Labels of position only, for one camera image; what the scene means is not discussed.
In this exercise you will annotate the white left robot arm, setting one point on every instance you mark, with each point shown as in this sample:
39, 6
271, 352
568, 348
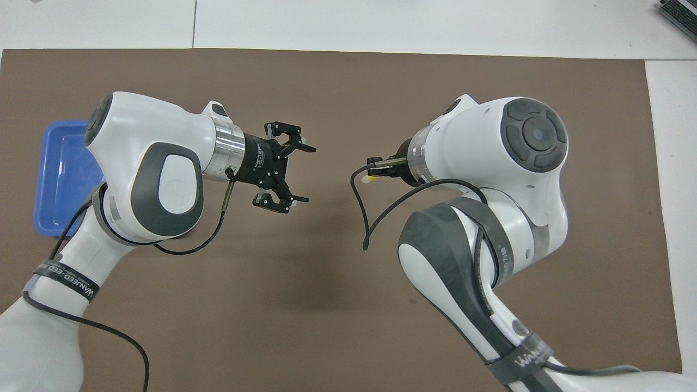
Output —
152, 163

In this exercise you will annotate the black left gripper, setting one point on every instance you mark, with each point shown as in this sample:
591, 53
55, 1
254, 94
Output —
261, 160

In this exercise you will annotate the grey ribbed device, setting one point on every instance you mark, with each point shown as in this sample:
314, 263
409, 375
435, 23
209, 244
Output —
683, 13

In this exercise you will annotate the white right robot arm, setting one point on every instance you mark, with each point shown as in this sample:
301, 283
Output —
490, 163

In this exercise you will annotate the blue plastic tray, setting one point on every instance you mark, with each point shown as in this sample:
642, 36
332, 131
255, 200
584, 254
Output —
65, 179

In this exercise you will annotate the brown table mat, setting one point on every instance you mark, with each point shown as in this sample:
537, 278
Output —
326, 305

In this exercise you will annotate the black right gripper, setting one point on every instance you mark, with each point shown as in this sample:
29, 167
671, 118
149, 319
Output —
405, 163

